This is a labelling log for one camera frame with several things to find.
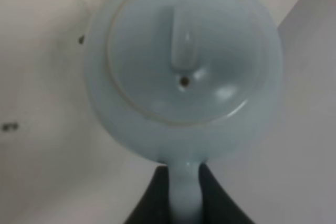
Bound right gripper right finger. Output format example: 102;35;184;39
199;164;254;224

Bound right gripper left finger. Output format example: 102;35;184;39
124;166;171;224

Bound light blue porcelain teapot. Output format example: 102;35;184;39
84;0;283;223

